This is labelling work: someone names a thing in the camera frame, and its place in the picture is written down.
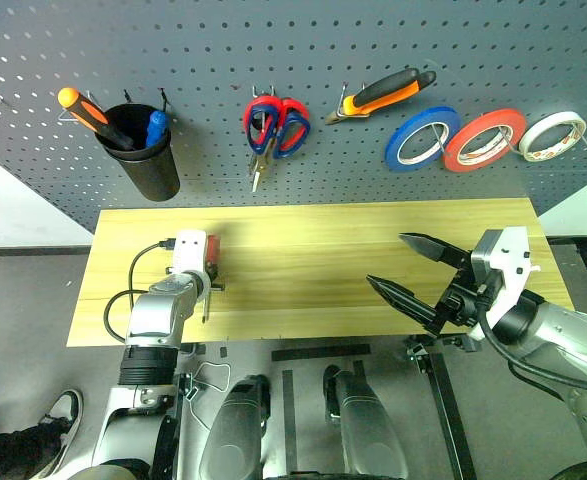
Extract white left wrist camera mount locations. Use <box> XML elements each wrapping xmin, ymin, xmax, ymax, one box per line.
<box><xmin>171</xmin><ymin>228</ymin><xmax>209</xmax><ymax>275</ymax></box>

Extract black trouser leg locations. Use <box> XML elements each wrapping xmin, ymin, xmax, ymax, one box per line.
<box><xmin>0</xmin><ymin>424</ymin><xmax>65</xmax><ymax>480</ymax></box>

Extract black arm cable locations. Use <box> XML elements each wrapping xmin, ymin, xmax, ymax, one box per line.
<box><xmin>103</xmin><ymin>238</ymin><xmax>177</xmax><ymax>346</ymax></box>
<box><xmin>475</xmin><ymin>284</ymin><xmax>587</xmax><ymax>396</ymax></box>

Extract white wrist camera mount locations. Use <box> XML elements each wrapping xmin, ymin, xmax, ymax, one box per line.
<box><xmin>171</xmin><ymin>228</ymin><xmax>209</xmax><ymax>275</ymax></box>
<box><xmin>471</xmin><ymin>225</ymin><xmax>544</xmax><ymax>342</ymax></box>

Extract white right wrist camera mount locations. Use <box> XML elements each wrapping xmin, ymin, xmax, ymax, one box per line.
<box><xmin>471</xmin><ymin>225</ymin><xmax>544</xmax><ymax>342</ymax></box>

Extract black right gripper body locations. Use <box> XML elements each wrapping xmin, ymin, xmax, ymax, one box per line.
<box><xmin>433</xmin><ymin>251</ymin><xmax>492</xmax><ymax>337</ymax></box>

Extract white tape roll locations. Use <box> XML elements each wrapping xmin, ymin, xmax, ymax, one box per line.
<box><xmin>517</xmin><ymin>110</ymin><xmax>587</xmax><ymax>164</ymax></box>

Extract dark grey rounded shell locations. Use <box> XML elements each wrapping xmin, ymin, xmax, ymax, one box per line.
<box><xmin>197</xmin><ymin>374</ymin><xmax>273</xmax><ymax>480</ymax></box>
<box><xmin>322</xmin><ymin>364</ymin><xmax>409</xmax><ymax>480</ymax></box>

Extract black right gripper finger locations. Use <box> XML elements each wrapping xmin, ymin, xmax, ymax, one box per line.
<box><xmin>366</xmin><ymin>273</ymin><xmax>443</xmax><ymax>335</ymax></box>
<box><xmin>398</xmin><ymin>232</ymin><xmax>473</xmax><ymax>272</ymax></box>

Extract white wire loop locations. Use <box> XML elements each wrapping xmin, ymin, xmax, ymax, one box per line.
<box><xmin>188</xmin><ymin>360</ymin><xmax>233</xmax><ymax>431</ymax></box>

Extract red blue handled scissors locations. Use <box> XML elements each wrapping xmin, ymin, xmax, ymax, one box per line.
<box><xmin>242</xmin><ymin>94</ymin><xmax>312</xmax><ymax>195</ymax></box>

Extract red tape roll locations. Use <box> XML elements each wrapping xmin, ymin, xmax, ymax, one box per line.
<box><xmin>442</xmin><ymin>108</ymin><xmax>528</xmax><ymax>173</ymax></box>

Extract blue tape roll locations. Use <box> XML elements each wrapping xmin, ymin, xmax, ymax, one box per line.
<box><xmin>384</xmin><ymin>105</ymin><xmax>463</xmax><ymax>173</ymax></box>

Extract white black sneaker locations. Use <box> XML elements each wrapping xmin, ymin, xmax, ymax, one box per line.
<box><xmin>36</xmin><ymin>388</ymin><xmax>84</xmax><ymax>479</ymax></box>

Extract orange black screwdriver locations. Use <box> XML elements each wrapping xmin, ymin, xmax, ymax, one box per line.
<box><xmin>56</xmin><ymin>87</ymin><xmax>137</xmax><ymax>151</ymax></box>

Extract blue handled tool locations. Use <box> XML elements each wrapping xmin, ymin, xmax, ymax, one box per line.
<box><xmin>145</xmin><ymin>109</ymin><xmax>169</xmax><ymax>150</ymax></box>

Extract black cup holder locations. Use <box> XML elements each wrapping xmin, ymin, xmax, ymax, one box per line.
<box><xmin>94</xmin><ymin>103</ymin><xmax>182</xmax><ymax>203</ymax></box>

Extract orange black handled pliers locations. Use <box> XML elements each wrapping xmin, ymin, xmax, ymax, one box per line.
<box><xmin>324</xmin><ymin>67</ymin><xmax>438</xmax><ymax>126</ymax></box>

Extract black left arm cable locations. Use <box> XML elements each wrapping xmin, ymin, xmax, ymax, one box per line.
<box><xmin>103</xmin><ymin>238</ymin><xmax>177</xmax><ymax>346</ymax></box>

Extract grey metal pegboard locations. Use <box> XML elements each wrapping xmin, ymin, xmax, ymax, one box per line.
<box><xmin>0</xmin><ymin>0</ymin><xmax>587</xmax><ymax>234</ymax></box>

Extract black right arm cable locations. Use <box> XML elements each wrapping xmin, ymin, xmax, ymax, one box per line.
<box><xmin>475</xmin><ymin>284</ymin><xmax>587</xmax><ymax>396</ymax></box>

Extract black metal table frame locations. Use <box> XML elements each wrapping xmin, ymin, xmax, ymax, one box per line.
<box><xmin>405</xmin><ymin>334</ymin><xmax>477</xmax><ymax>480</ymax></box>

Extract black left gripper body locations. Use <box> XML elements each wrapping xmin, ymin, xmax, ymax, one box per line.
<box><xmin>205</xmin><ymin>233</ymin><xmax>226</xmax><ymax>292</ymax></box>

